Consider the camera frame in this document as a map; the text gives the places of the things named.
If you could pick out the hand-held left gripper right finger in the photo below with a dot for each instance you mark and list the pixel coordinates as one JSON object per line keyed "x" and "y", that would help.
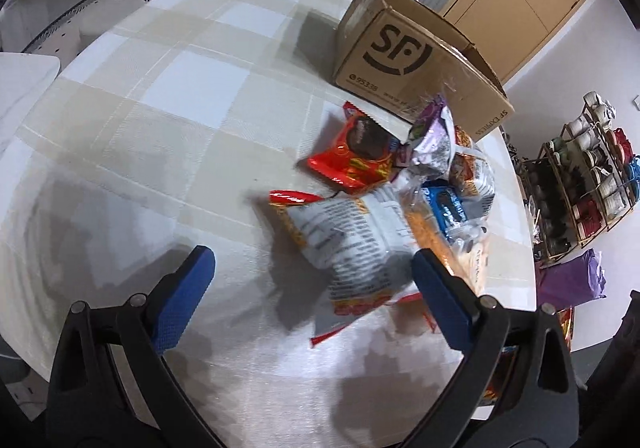
{"x": 440, "y": 298}

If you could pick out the group of shoes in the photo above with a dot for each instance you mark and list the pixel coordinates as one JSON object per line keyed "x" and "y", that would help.
{"x": 610, "y": 188}

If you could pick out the purple silver snack packet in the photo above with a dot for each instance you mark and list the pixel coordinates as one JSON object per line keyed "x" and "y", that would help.
{"x": 430, "y": 142}

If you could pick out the purple bag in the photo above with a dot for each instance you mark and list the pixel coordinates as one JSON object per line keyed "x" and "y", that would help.
{"x": 575, "y": 280}

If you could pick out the checked tablecloth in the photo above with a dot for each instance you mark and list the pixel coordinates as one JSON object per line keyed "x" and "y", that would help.
{"x": 175, "y": 77}

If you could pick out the wooden door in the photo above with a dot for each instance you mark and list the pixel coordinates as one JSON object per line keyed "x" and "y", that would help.
{"x": 525, "y": 2}

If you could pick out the red snack packet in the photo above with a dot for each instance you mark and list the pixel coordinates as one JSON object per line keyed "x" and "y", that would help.
{"x": 350, "y": 152}

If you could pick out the blue snack packet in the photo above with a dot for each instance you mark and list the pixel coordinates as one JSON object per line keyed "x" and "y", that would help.
{"x": 450, "y": 208}

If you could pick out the clear orange snack bag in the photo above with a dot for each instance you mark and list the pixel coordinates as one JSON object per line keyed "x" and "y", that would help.
{"x": 425, "y": 233}

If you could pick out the white marble table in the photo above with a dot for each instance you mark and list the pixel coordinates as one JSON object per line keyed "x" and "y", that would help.
{"x": 20, "y": 87}

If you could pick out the wooden shoe rack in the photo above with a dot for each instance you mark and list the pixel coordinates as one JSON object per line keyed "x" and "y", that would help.
{"x": 550, "y": 152}

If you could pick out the striped chair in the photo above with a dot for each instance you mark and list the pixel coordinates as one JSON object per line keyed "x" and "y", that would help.
{"x": 65, "y": 22}

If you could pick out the cardboard box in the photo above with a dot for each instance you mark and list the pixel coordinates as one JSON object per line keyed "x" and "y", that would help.
{"x": 400, "y": 52}

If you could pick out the white orange snack packet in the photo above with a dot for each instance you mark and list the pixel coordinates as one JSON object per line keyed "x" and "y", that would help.
{"x": 472, "y": 177}
{"x": 350, "y": 238}

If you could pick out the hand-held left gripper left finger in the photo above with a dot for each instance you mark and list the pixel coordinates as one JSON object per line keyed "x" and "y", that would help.
{"x": 185, "y": 288}

